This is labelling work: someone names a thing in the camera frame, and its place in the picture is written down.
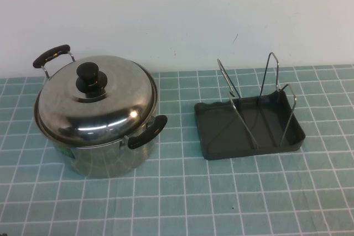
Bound steel pot lid black knob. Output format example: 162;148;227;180
34;55;160;141

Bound teal grid tablecloth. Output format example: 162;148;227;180
0;64;354;236

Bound dark grey wire lid rack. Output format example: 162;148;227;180
194;51;307;161

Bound stainless steel pot black handles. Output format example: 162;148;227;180
32;44;169;178

